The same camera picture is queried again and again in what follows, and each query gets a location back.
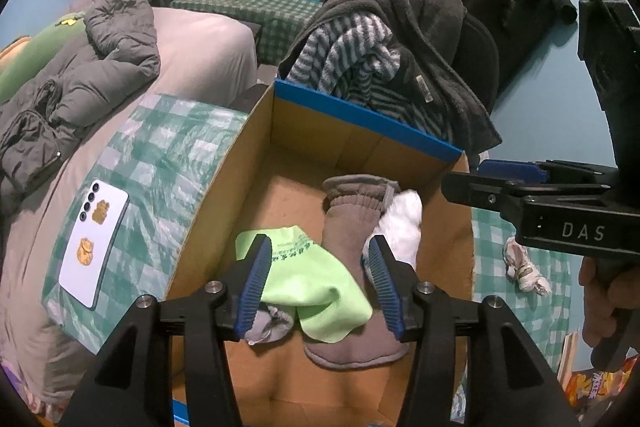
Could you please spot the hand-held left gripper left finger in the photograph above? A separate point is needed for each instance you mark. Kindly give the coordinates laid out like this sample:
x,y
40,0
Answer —
x,y
255,287

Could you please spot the green checked covered table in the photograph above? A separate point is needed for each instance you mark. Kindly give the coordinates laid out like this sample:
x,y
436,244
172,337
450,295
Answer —
x,y
250,7

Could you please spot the person's right hand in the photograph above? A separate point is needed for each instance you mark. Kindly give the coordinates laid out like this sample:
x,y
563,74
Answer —
x,y
597,297

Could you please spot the bed with pale grey sheet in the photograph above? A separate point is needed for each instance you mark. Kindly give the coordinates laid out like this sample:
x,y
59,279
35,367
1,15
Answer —
x,y
210,52

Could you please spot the white fluffy sock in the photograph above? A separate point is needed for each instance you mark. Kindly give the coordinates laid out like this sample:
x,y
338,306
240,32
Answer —
x,y
405,222

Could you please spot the black office chair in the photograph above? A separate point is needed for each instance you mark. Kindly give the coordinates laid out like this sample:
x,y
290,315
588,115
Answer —
x,y
480,57

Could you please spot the crumpled white brown sock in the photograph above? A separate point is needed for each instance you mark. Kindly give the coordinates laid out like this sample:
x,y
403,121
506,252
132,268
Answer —
x,y
525,267

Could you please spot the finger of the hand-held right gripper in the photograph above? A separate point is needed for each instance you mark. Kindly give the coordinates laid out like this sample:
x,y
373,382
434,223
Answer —
x,y
510,171
480,194

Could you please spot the grey striped fleece garment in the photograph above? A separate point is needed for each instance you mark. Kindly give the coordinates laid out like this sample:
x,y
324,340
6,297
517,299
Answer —
x,y
345,52

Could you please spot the grey puffer jacket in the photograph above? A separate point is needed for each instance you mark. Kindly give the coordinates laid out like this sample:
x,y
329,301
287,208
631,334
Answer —
x,y
110,47

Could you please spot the white smartphone with stickers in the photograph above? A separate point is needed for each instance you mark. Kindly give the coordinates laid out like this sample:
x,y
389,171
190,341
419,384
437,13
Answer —
x,y
75,277

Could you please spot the thin wooden board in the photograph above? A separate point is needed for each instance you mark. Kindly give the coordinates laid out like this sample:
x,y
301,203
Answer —
x,y
569,357

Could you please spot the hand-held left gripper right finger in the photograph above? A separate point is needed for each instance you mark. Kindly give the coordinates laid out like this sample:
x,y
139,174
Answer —
x,y
385,287

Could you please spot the orange snack bag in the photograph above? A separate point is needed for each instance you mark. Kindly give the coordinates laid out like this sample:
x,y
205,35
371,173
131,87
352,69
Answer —
x,y
595,389

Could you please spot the long grey-brown sock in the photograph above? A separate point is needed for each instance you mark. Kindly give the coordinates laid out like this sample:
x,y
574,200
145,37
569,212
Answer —
x,y
350,227

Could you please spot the green checked plastic tablecloth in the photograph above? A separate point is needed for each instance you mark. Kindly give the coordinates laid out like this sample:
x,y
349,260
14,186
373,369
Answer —
x,y
165,157

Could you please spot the small grey sock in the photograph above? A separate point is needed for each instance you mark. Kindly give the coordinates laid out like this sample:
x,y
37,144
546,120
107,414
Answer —
x,y
272,324

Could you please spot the lime green cloth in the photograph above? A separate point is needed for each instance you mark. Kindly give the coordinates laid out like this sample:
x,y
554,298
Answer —
x,y
310,277

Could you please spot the green plush pillow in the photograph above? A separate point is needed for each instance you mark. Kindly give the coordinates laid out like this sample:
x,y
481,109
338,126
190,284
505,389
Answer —
x,y
35,57

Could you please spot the cardboard box blue rim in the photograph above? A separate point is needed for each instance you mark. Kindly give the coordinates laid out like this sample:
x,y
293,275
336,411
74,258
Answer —
x,y
300,187

